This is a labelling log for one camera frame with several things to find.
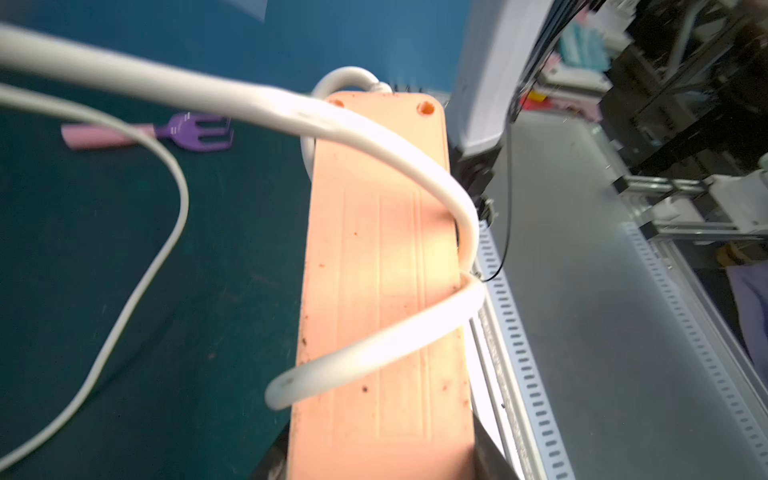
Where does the orange power strip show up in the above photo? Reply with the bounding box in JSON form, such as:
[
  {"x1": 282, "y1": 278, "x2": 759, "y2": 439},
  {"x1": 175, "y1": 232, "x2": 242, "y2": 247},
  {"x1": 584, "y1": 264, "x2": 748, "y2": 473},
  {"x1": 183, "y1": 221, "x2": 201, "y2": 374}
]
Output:
[{"x1": 286, "y1": 91, "x2": 476, "y2": 480}]

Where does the white power cord with plug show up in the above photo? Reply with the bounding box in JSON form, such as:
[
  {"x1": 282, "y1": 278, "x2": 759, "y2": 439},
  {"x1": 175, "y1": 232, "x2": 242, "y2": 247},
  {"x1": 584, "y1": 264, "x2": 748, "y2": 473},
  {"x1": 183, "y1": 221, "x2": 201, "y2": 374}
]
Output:
[{"x1": 0, "y1": 22, "x2": 487, "y2": 473}]

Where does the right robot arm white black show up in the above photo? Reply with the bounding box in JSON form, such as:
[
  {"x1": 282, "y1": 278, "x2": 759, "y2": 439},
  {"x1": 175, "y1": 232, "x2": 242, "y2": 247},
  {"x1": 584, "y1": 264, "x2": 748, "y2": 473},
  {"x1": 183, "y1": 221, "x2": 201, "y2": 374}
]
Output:
[{"x1": 446, "y1": 0, "x2": 589, "y2": 207}]

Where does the pink purple toy fork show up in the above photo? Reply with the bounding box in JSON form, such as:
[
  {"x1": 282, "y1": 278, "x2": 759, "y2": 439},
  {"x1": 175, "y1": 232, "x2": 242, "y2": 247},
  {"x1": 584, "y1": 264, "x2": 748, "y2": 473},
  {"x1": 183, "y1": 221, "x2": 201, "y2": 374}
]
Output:
[{"x1": 60, "y1": 112, "x2": 234, "y2": 153}]

